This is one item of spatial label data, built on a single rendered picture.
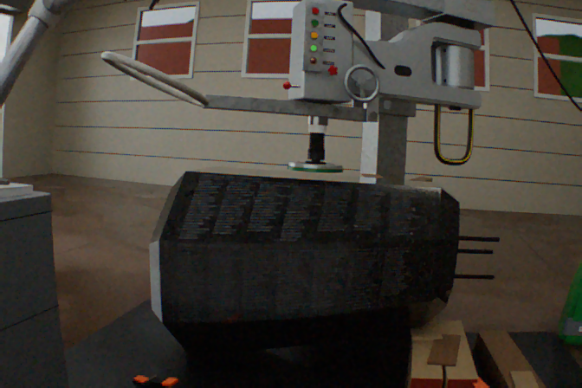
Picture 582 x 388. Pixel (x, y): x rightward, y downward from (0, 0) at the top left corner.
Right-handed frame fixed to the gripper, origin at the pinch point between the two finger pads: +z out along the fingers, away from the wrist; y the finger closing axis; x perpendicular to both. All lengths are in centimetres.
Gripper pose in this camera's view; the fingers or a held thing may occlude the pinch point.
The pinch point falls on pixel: (138, 2)
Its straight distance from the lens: 207.2
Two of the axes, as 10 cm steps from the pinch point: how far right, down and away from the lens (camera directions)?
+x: -0.2, 0.3, 10.0
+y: 9.1, 4.2, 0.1
